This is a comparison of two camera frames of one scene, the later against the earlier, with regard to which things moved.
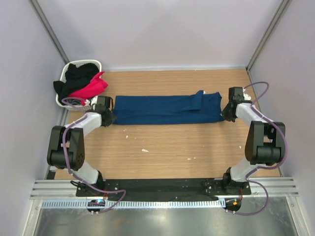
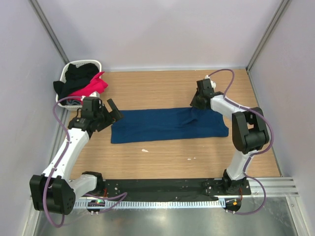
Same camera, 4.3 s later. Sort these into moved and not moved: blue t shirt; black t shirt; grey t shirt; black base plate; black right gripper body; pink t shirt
Moved: black right gripper body; blue t shirt
Not moved: grey t shirt; black base plate; pink t shirt; black t shirt
